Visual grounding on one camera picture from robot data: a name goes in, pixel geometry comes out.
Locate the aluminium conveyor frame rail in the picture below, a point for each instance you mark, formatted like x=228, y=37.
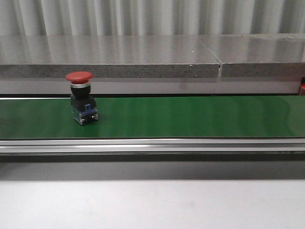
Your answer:
x=154, y=149

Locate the red mushroom push button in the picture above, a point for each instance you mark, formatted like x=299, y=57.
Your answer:
x=83, y=105

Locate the grey pleated curtain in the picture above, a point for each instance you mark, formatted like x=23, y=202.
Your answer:
x=150, y=17

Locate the green conveyor belt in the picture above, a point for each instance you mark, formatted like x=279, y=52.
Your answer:
x=153, y=117

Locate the orange object at right edge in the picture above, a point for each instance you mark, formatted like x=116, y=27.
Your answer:
x=302, y=87

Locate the grey speckled stone counter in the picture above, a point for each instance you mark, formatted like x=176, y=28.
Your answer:
x=153, y=64

